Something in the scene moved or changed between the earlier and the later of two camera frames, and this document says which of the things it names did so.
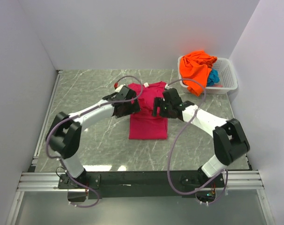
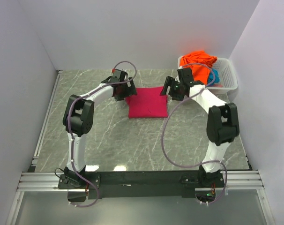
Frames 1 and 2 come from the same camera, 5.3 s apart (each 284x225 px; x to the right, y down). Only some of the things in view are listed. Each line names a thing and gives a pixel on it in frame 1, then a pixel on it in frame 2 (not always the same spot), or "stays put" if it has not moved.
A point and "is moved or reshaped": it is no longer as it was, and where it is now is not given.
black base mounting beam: [141, 184] stays put
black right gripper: [159, 102] to [169, 82]
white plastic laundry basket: [226, 72] stays put
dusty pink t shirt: [217, 85] stays put
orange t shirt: [195, 68] stays put
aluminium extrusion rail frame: [31, 180] stays put
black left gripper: [134, 108] to [130, 90]
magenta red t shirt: [143, 124] is moved or reshaped
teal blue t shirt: [213, 78] stays put
